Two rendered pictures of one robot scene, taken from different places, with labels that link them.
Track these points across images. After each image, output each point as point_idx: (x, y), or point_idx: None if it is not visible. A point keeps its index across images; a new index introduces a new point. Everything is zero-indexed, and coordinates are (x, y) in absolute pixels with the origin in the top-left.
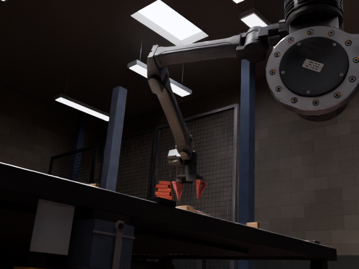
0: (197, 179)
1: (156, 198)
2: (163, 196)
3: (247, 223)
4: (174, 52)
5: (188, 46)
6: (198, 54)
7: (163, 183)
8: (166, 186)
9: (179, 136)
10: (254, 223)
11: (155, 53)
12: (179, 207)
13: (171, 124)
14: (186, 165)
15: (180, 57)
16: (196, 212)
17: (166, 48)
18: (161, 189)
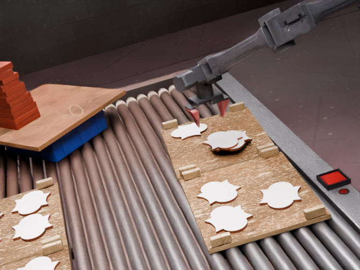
0: (226, 98)
1: (347, 180)
2: (13, 88)
3: (231, 106)
4: (332, 13)
5: (343, 0)
6: (349, 6)
7: (5, 69)
8: (10, 72)
9: (229, 67)
10: (240, 105)
11: (312, 18)
12: (267, 152)
13: (235, 62)
14: (206, 87)
15: (331, 14)
16: (250, 139)
17: (319, 6)
18: (6, 80)
